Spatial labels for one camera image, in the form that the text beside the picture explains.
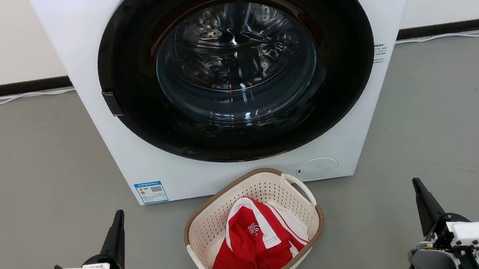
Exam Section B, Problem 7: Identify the white floor cable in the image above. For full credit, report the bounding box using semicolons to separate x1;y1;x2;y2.
394;29;479;45
0;87;77;105

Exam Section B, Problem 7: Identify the black round glass washer door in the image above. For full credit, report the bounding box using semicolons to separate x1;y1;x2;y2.
92;0;383;173

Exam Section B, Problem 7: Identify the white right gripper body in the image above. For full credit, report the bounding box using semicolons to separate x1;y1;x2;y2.
404;211;479;269

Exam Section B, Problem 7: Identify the printed warning text sticker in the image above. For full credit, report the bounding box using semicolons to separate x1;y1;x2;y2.
372;43;388;64

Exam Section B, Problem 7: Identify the white front-load washing machine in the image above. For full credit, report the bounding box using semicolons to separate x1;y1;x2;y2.
28;0;434;214

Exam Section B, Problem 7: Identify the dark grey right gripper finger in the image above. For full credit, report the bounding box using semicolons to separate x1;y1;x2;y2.
412;175;448;237

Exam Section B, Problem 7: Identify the black washer door handle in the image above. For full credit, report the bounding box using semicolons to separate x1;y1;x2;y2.
101;90;124;118

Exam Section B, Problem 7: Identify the blue energy label sticker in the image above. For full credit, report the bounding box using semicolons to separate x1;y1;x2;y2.
134;180;170;205

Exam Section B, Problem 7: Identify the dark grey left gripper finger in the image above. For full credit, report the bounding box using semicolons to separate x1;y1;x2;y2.
96;209;130;269

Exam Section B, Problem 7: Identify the red and white garment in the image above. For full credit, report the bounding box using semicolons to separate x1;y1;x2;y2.
202;191;312;269

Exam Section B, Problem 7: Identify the round white filter cover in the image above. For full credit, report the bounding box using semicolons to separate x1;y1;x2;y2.
295;156;340;182

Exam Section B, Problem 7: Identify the cream perforated laundry basket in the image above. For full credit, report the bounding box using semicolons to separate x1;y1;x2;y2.
179;163;328;269

